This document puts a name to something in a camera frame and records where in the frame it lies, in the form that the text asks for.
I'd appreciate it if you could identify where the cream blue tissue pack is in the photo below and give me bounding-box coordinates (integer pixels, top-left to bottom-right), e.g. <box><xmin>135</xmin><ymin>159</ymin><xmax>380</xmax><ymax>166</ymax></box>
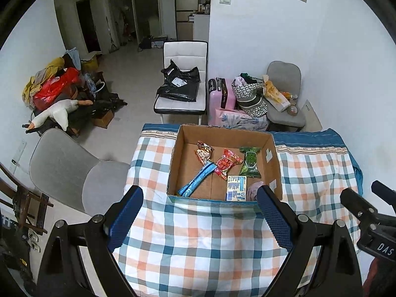
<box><xmin>225</xmin><ymin>176</ymin><xmax>247</xmax><ymax>202</ymax></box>

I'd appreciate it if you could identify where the blue long snack packet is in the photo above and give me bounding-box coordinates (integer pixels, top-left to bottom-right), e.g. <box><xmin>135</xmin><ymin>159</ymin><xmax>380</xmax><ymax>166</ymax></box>
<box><xmin>177</xmin><ymin>161</ymin><xmax>217</xmax><ymax>197</ymax></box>

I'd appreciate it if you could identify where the lilac cloth bundle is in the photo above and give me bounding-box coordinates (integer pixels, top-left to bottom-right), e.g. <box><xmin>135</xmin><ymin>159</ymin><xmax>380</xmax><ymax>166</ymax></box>
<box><xmin>246</xmin><ymin>181</ymin><xmax>264</xmax><ymax>202</ymax></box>

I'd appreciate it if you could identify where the plaid checked blanket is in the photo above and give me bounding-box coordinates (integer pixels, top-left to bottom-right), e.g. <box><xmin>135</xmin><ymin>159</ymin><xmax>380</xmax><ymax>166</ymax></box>
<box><xmin>113</xmin><ymin>124</ymin><xmax>363</xmax><ymax>296</ymax></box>

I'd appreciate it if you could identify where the grey chair left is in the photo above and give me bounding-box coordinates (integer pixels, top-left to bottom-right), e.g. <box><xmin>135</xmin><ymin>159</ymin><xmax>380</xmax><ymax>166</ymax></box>
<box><xmin>29</xmin><ymin>128</ymin><xmax>129</xmax><ymax>216</ymax></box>

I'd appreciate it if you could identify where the grey chair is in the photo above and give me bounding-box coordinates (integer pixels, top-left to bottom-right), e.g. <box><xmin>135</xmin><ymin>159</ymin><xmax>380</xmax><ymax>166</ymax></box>
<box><xmin>267</xmin><ymin>60</ymin><xmax>306</xmax><ymax>131</ymax></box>
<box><xmin>29</xmin><ymin>128</ymin><xmax>129</xmax><ymax>216</ymax></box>

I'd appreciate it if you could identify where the dark wooden chair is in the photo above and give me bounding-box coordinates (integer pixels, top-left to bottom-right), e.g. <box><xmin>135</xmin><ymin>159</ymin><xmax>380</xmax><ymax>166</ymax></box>
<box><xmin>1</xmin><ymin>164</ymin><xmax>54</xmax><ymax>235</ymax></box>

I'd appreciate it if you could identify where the green snack packet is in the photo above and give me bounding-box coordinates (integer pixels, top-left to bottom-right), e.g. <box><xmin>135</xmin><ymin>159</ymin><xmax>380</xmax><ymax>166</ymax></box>
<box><xmin>239</xmin><ymin>147</ymin><xmax>261</xmax><ymax>178</ymax></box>

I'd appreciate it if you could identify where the red snack packet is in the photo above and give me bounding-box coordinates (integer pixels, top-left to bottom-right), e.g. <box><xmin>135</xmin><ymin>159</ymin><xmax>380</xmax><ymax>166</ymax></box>
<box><xmin>214</xmin><ymin>149</ymin><xmax>242</xmax><ymax>180</ymax></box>

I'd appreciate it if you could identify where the large cardboard box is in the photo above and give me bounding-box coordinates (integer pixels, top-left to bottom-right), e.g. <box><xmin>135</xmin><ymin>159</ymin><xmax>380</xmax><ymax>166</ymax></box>
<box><xmin>167</xmin><ymin>125</ymin><xmax>283</xmax><ymax>202</ymax></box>

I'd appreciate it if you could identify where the small cardboard box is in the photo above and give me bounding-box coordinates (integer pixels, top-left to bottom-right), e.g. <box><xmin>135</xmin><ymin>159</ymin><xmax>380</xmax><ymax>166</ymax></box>
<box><xmin>91</xmin><ymin>110</ymin><xmax>114</xmax><ymax>129</ymax></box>

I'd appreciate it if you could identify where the orange white snack packet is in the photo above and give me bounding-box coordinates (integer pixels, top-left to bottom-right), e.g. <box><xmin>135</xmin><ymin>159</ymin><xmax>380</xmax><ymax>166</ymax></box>
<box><xmin>195</xmin><ymin>141</ymin><xmax>214</xmax><ymax>166</ymax></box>

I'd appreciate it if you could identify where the white goose plush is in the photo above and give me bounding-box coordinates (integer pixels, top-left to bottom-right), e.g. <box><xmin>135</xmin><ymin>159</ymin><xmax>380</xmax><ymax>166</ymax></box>
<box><xmin>24</xmin><ymin>99</ymin><xmax>93</xmax><ymax>133</ymax></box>

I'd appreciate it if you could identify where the orange white package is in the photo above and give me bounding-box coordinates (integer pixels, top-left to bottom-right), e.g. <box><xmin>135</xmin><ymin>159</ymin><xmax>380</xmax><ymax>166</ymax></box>
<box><xmin>262</xmin><ymin>74</ymin><xmax>290</xmax><ymax>112</ymax></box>

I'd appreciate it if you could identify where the floral pink pillow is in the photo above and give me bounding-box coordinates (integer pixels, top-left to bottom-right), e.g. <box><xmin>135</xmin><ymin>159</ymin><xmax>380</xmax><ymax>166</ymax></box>
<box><xmin>212</xmin><ymin>109</ymin><xmax>269</xmax><ymax>131</ymax></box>

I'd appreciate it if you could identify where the black white patterned bag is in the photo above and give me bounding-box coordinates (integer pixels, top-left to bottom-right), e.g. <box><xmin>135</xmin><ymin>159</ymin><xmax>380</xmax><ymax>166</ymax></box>
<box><xmin>232</xmin><ymin>76</ymin><xmax>268</xmax><ymax>117</ymax></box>

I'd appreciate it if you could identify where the red plastic bag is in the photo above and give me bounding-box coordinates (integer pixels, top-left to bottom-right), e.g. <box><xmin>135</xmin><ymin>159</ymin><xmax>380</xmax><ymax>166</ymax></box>
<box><xmin>33</xmin><ymin>68</ymin><xmax>80</xmax><ymax>111</ymax></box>

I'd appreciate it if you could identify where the grey chair right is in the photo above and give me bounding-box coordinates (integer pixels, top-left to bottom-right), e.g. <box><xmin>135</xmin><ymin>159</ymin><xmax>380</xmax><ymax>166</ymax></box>
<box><xmin>267</xmin><ymin>60</ymin><xmax>306</xmax><ymax>131</ymax></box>

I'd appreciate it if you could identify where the pink suitcase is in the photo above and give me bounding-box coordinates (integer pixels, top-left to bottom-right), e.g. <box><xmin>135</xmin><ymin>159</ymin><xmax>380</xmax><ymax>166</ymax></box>
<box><xmin>208</xmin><ymin>77</ymin><xmax>236</xmax><ymax>125</ymax></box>

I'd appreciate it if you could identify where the black plastic bag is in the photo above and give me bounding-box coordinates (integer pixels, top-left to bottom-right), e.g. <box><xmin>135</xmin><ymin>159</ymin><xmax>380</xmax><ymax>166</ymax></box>
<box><xmin>156</xmin><ymin>60</ymin><xmax>201</xmax><ymax>102</ymax></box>

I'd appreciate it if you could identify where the yellow cloth pile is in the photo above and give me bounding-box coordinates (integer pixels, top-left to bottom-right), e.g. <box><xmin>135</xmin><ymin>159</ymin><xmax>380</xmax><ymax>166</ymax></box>
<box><xmin>22</xmin><ymin>57</ymin><xmax>64</xmax><ymax>107</ymax></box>

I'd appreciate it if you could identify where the white cushioned chair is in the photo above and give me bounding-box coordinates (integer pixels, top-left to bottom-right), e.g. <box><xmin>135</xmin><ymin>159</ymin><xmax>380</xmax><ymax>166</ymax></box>
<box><xmin>154</xmin><ymin>41</ymin><xmax>208</xmax><ymax>124</ymax></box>

